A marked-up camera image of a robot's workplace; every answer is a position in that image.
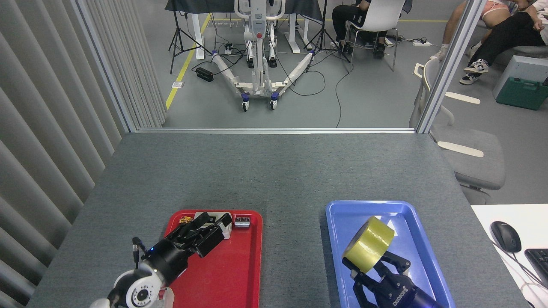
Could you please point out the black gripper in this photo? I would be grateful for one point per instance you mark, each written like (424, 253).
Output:
(402, 295)
(169, 259)

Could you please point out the yellow tape roll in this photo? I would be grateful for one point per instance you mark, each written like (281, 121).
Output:
(368, 246)

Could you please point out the yellow black push button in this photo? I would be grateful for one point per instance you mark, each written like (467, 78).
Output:
(186, 220)

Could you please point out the red plastic tray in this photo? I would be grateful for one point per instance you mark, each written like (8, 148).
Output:
(231, 273)

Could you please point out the blue plastic tray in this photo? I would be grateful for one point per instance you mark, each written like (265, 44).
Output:
(342, 222)

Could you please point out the white circuit breaker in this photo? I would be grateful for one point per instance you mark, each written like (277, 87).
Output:
(168, 299)

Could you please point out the black computer mouse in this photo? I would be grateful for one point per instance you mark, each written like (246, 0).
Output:
(506, 236)

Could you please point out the grey upholstered chair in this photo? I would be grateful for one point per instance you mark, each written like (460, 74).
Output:
(475, 162)

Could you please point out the floor socket plate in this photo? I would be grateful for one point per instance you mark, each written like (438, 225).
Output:
(178, 84)

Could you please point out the black power adapter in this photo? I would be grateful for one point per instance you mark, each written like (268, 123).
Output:
(204, 74)

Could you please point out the black keyboard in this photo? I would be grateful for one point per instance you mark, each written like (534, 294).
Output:
(540, 265)

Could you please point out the white side table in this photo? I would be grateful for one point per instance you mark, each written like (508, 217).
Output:
(531, 218)

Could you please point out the white wheeled stand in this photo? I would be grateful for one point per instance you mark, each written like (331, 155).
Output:
(257, 81)

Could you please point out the grey vertical blinds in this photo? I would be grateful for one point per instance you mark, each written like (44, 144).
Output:
(51, 128)

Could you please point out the white power strip with plugs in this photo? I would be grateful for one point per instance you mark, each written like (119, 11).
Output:
(228, 48)

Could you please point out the black tripod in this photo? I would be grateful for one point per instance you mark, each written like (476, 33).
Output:
(177, 38)
(323, 38)

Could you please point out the desk with black cloth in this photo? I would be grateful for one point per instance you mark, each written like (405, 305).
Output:
(192, 5)

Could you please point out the green case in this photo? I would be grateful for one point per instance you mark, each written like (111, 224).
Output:
(522, 94)

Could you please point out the grey box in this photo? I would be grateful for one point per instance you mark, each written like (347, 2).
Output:
(526, 68)

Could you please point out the person on white chair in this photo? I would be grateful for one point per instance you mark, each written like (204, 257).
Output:
(342, 17)

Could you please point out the person with bare legs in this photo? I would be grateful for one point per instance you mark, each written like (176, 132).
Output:
(451, 25)

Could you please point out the white chair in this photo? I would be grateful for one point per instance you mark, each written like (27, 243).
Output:
(381, 15)

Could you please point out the person with black trousers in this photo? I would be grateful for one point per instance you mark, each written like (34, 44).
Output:
(509, 36)

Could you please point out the white switch box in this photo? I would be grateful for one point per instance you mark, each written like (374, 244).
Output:
(214, 217)

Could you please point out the small black red switch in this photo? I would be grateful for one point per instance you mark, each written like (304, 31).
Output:
(242, 221)

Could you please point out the silver frame rail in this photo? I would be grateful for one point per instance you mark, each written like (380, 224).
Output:
(274, 130)

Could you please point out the silver frame post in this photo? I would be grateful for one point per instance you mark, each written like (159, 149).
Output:
(105, 64)
(451, 64)

